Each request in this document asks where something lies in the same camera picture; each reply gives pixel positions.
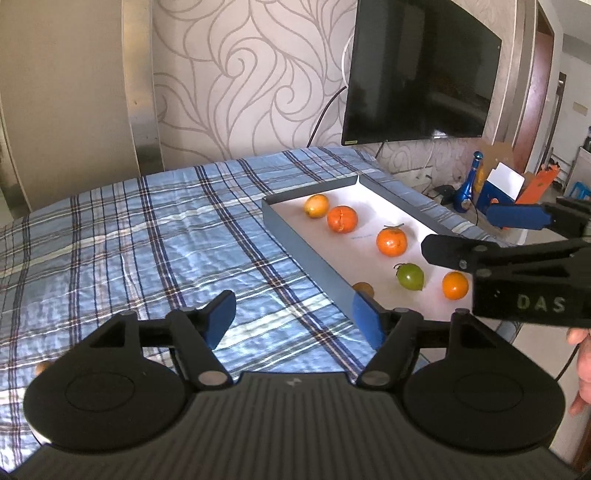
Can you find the silver metal wall strip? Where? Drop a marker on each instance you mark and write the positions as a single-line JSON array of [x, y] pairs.
[[143, 87]]

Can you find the person's right hand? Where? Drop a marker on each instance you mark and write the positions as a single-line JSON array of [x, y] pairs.
[[584, 369]]

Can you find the tangerine with green stem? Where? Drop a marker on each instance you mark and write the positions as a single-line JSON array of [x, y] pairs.
[[391, 242]]

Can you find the cracked orange tangerine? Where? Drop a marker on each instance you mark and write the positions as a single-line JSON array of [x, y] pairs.
[[342, 218]]

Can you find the green round fruit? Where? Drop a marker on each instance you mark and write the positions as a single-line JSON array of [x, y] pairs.
[[410, 276]]

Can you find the small brownish orange fruit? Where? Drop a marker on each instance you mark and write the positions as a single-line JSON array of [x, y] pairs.
[[364, 288]]

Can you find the blue glass bottle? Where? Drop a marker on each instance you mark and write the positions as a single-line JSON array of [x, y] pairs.
[[466, 187]]

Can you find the small yellow-orange citrus fruit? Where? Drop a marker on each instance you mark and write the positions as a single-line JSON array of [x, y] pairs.
[[316, 206]]

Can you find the brown cardboard box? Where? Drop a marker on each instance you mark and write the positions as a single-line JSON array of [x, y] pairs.
[[496, 159]]

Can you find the small round orange fruit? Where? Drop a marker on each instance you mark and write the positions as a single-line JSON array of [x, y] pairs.
[[455, 285]]

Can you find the blue plastic stool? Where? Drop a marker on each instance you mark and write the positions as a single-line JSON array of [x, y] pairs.
[[578, 190]]

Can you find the blue and white box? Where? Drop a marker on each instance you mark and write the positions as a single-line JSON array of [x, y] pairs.
[[501, 187]]

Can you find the orange plastic item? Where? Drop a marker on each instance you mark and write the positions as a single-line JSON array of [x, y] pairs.
[[538, 182]]

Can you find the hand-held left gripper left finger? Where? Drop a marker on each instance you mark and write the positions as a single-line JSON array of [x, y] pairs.
[[221, 318]]

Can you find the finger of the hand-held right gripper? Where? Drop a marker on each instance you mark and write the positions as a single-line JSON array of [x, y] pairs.
[[461, 254], [512, 217]]

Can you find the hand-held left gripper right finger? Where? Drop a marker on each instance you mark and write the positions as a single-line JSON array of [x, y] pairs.
[[367, 318]]

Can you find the grey box with white inside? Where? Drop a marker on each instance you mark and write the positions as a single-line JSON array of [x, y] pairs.
[[295, 230]]

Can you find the blue plaid blanket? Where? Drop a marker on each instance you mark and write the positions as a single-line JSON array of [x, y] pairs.
[[138, 258]]

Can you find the black flat television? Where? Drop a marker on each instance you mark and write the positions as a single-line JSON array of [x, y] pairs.
[[415, 69]]

